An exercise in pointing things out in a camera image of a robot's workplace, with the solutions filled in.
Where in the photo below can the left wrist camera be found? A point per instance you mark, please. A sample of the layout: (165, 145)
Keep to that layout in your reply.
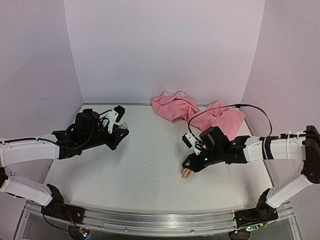
(114, 116)

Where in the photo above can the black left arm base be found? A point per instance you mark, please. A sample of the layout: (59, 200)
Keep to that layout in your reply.
(58, 209)

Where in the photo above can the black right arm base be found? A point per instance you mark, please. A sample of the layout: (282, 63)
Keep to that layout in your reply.
(261, 214)

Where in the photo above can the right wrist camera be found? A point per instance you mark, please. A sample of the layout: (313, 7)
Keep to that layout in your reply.
(191, 141)

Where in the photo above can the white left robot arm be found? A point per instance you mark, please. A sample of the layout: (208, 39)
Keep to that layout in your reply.
(25, 161)

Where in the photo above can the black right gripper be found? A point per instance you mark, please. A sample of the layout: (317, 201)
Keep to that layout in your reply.
(194, 161)

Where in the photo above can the pink sweatshirt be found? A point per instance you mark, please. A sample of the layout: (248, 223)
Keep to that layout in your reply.
(179, 106)

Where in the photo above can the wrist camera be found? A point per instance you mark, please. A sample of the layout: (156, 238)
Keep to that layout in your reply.
(114, 116)
(191, 141)

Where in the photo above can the clear nail polish bottle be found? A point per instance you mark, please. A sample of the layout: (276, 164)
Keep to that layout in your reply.
(123, 126)

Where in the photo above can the mannequin hand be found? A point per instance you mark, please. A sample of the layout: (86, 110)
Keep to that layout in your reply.
(187, 174)

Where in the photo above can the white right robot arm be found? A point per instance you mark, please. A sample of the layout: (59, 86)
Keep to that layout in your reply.
(302, 147)

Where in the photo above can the aluminium front rail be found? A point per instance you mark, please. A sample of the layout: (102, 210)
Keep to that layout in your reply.
(162, 224)

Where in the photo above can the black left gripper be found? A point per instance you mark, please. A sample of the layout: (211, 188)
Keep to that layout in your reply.
(117, 138)

